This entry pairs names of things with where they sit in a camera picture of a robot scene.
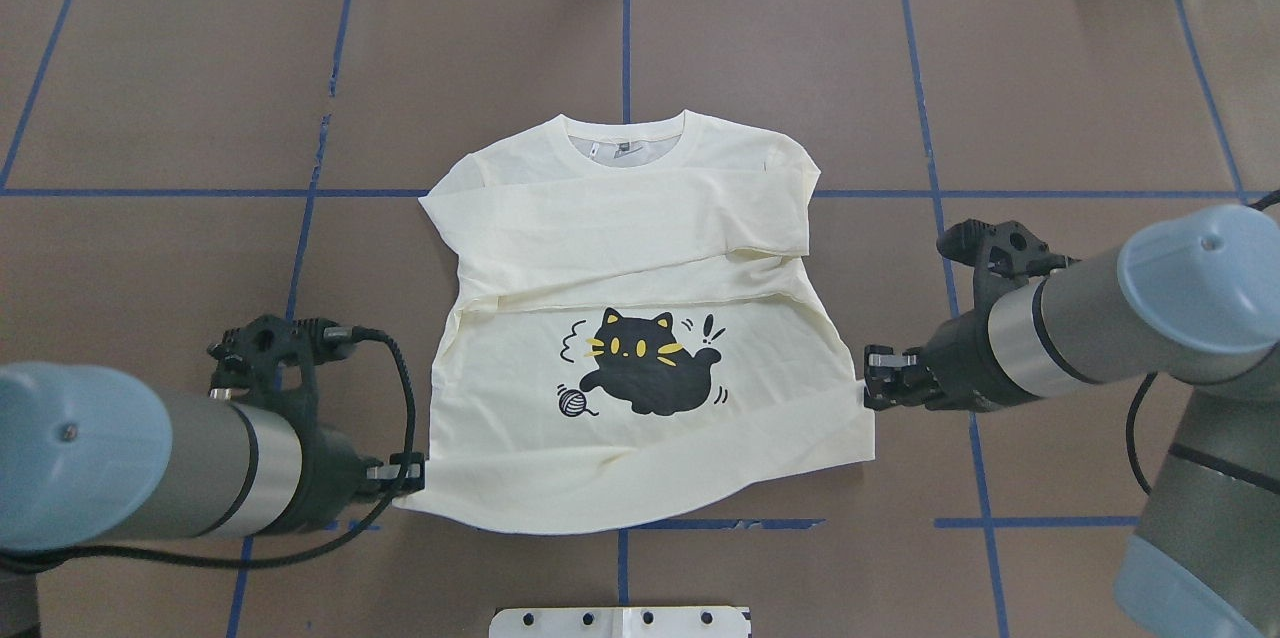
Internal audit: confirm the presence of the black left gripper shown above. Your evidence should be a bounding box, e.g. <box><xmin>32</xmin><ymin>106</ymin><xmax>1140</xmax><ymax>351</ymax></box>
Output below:
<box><xmin>207</xmin><ymin>314</ymin><xmax>426</xmax><ymax>533</ymax></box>

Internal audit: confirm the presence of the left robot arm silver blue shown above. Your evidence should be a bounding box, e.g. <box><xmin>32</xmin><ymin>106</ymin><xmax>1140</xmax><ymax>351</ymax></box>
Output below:
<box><xmin>1</xmin><ymin>314</ymin><xmax>426</xmax><ymax>637</ymax></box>

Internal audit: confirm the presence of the cream long-sleeve cat shirt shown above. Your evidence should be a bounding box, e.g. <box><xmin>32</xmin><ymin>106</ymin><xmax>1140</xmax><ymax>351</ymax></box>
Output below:
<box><xmin>396</xmin><ymin>111</ymin><xmax>876</xmax><ymax>536</ymax></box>

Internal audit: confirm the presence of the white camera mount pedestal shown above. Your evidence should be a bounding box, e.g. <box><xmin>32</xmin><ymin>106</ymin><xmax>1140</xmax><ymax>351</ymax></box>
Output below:
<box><xmin>488</xmin><ymin>605</ymin><xmax>753</xmax><ymax>637</ymax></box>

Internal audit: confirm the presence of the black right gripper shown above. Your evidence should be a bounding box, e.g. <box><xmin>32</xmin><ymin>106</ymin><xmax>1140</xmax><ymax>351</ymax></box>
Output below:
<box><xmin>864</xmin><ymin>219</ymin><xmax>1076</xmax><ymax>411</ymax></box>

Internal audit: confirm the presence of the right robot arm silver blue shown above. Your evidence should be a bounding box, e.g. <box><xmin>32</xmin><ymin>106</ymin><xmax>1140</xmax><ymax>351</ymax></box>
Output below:
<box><xmin>864</xmin><ymin>204</ymin><xmax>1279</xmax><ymax>637</ymax></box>

